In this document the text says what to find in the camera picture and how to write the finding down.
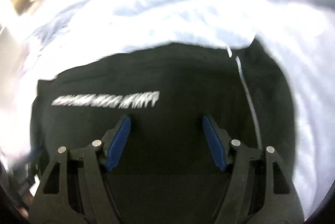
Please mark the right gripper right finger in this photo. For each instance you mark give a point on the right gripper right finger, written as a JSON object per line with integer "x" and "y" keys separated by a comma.
{"x": 218, "y": 141}

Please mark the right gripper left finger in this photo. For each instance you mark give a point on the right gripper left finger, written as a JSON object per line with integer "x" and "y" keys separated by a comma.
{"x": 114, "y": 141}

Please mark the black jacket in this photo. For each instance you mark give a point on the black jacket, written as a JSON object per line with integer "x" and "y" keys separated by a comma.
{"x": 166, "y": 173}

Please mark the grey floral duvet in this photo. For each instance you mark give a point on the grey floral duvet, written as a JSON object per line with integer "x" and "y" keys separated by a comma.
{"x": 52, "y": 36}

